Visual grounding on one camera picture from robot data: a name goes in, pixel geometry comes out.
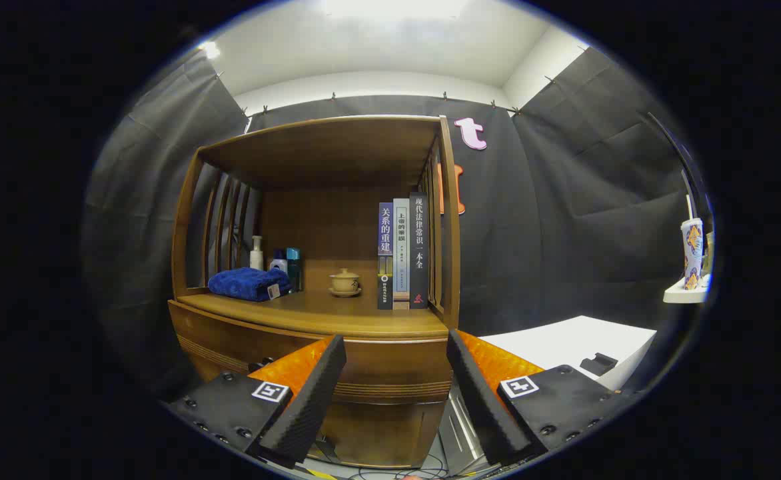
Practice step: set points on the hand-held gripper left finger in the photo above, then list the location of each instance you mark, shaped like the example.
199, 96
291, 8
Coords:
310, 400

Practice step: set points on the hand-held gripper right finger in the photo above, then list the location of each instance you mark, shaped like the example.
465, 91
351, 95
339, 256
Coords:
484, 400

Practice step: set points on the wooden drawer with black knob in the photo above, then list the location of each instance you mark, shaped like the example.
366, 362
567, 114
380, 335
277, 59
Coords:
390, 366

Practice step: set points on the wooden countertop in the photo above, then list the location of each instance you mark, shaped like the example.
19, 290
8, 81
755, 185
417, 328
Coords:
324, 313

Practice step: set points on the wooden cabinet with slatted sides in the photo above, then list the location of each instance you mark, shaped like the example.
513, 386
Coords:
337, 153

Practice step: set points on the white box appliance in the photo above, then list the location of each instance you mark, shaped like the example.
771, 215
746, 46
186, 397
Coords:
564, 340

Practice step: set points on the beige saucer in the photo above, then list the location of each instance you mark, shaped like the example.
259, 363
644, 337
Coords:
345, 292

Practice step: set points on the beige lidded tea cup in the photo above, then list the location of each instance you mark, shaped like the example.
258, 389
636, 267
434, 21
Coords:
344, 280

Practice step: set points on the blue folded towel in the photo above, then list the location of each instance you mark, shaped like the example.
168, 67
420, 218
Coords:
244, 283

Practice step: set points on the teal bottle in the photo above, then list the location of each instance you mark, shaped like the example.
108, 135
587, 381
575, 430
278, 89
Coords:
294, 266

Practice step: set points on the white bottle with blue cap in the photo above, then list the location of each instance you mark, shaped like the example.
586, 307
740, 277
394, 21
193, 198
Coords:
278, 263

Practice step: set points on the purple spine book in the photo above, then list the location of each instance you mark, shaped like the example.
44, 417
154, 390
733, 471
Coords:
385, 266

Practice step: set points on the white pump bottle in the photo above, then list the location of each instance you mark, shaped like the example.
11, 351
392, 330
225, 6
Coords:
256, 256

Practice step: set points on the black spine book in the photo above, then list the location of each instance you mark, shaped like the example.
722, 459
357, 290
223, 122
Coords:
418, 253

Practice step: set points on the grey spine book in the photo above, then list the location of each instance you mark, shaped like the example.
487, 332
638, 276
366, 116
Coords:
401, 253

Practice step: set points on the black backdrop cloth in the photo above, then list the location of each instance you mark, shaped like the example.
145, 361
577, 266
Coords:
564, 220

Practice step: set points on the white shelf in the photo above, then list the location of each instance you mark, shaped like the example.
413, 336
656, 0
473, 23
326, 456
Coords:
684, 295

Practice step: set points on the printed paper cup with straw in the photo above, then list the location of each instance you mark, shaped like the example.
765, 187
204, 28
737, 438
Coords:
692, 253

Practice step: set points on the ceiling light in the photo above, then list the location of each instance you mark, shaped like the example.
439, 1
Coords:
210, 49

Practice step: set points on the grey metal frame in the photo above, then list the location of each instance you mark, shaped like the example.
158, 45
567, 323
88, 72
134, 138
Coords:
460, 433

